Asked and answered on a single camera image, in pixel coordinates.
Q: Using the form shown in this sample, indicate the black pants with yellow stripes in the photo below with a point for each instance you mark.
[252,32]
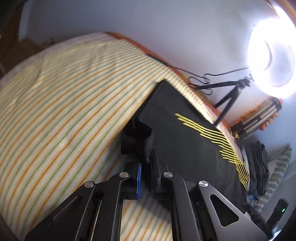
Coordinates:
[168,125]

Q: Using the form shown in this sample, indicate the bright ring light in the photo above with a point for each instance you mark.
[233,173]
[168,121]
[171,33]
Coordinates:
[271,53]

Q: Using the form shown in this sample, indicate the stack of folded dark clothes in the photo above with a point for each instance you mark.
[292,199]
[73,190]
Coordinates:
[256,160]

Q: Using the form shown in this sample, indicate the striped yellow bed sheet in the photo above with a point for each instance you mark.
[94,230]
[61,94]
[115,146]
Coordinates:
[62,113]

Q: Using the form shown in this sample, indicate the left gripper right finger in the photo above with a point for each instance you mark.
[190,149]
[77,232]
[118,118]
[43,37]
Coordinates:
[198,210]

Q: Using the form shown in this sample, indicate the folded silver tripod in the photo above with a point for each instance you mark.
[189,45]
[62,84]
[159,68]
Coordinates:
[256,118]

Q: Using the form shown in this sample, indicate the black device with green light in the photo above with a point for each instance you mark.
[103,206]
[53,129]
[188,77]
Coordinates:
[277,213]

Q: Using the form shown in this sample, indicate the green patterned white pillow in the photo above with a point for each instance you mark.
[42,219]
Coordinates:
[277,168]

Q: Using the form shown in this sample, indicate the black tripod stand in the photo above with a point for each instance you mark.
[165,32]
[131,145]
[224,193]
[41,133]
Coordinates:
[232,96]

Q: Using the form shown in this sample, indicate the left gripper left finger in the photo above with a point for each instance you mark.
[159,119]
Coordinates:
[93,211]

